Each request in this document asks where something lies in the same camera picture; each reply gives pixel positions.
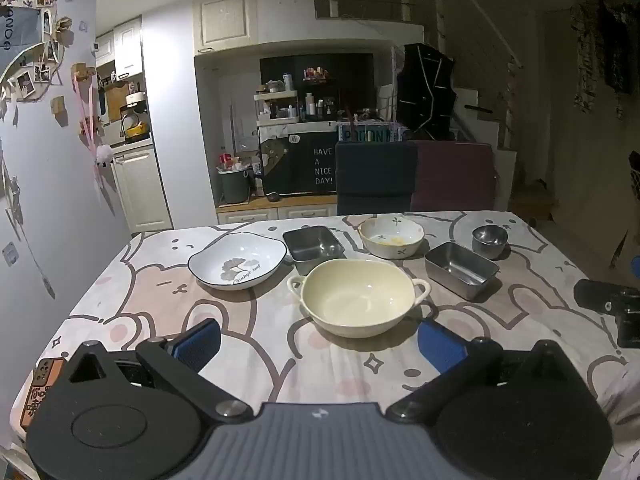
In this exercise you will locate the wooden cutting board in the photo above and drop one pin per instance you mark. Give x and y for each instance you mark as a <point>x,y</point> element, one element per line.
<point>117,105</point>

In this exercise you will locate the black printed cabinet cloth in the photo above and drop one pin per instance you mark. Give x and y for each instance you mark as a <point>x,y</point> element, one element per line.
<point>300,170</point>

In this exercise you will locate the white kitchen appliance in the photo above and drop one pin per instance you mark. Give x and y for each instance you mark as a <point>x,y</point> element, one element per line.
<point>136,100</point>

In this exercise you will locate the brown patterned box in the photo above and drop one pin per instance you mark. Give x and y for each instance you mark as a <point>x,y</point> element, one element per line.
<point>42,390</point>

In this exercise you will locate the small round steel bowl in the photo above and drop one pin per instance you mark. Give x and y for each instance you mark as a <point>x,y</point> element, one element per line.
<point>489,240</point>

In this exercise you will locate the wooden-top low drawer cabinet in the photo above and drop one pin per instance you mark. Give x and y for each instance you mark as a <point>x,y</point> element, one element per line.
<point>260,214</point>

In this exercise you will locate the grey trash bin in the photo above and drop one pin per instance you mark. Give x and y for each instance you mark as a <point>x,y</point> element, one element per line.
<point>234,187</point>

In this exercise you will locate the rectangular steel container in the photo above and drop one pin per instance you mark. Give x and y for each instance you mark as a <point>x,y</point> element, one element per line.
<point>457,265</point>

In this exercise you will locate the yellow pot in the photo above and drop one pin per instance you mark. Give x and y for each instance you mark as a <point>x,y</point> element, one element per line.
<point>137,131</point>

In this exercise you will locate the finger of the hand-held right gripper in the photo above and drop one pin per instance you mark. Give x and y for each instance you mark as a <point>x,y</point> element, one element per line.
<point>595,296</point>
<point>636,266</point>

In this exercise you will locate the dark blue chair back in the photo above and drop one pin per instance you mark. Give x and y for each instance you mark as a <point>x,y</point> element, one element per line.
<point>375,175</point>

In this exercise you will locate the black hanging jacket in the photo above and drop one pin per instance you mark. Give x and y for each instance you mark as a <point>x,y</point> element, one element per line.
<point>425,90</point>

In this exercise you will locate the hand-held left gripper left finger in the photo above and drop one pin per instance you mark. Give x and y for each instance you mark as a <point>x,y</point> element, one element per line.
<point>200,342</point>

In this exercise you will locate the white kitchen wall cabinet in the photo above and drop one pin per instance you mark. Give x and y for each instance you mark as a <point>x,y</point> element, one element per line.
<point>127,50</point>

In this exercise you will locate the wall photo collage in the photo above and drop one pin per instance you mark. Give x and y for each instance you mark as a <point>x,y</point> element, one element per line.
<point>25,35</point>

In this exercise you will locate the dark hanging clothes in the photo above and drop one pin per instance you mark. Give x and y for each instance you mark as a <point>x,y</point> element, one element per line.
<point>615,50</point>

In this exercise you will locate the maroon chair back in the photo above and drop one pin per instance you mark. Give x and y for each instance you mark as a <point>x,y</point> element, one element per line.
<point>455,175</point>

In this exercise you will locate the cream upper cabinet door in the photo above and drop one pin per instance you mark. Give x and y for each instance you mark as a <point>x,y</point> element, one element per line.
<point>225,17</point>

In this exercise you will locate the white floral bowl yellow rim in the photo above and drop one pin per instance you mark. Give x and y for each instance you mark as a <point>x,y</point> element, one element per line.
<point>390,237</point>

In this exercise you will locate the white leaf-print plate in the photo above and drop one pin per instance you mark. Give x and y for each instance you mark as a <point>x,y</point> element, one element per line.
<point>235,260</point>

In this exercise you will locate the pink ribbon with pompom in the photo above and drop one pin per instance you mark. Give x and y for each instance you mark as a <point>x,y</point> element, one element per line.
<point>102,152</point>

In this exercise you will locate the white shelf rack with bottles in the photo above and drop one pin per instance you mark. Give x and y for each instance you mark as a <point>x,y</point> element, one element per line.
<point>272,95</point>

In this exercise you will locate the bear-print tablecloth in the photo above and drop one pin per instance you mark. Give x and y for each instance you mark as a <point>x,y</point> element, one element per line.
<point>250,320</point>

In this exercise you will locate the teal printed box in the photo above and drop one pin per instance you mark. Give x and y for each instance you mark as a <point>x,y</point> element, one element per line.
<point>365,135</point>

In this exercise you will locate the square steel container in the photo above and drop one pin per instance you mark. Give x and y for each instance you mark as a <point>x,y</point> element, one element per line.
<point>312,250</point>

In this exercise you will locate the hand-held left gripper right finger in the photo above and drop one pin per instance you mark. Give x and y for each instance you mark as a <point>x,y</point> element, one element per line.
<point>440,347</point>

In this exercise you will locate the white lower kitchen cabinet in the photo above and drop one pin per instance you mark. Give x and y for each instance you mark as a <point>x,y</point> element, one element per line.
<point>140,190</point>

